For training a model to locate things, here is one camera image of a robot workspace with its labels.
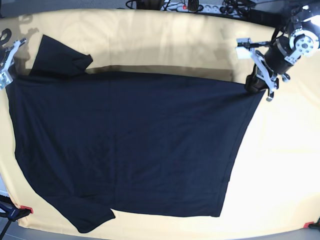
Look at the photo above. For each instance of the right red-black table clamp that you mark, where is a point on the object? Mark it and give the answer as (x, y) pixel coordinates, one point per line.
(313, 225)

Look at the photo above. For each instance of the dark navy T-shirt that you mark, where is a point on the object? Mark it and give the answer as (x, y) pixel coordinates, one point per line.
(142, 143)

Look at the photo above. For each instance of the yellow table cloth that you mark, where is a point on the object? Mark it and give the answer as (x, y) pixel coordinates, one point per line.
(275, 182)

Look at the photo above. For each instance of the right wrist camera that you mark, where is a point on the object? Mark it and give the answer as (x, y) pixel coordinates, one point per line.
(5, 79)

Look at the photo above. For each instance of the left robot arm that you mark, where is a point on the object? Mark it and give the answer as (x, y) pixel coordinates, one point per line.
(303, 31)

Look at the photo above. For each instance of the red-black table clamp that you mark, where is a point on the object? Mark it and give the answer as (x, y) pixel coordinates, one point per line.
(313, 225)
(9, 211)

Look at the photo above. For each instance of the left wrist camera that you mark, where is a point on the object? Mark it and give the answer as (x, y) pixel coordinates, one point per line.
(243, 48)

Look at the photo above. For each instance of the left red-black table clamp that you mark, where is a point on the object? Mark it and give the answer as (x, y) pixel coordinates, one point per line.
(9, 211)

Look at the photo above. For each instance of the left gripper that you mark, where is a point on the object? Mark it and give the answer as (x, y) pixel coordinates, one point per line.
(267, 67)

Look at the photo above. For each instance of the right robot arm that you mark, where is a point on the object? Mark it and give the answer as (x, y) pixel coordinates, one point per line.
(5, 37)

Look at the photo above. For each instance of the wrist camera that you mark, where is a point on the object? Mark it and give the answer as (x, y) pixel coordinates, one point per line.
(5, 79)
(243, 48)

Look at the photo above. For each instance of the black box on floor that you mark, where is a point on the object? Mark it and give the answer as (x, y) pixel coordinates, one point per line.
(263, 18)

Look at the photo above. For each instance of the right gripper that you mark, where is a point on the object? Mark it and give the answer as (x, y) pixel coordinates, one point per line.
(7, 55)

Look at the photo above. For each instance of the white power strip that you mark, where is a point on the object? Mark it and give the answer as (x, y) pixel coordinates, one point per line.
(182, 7)

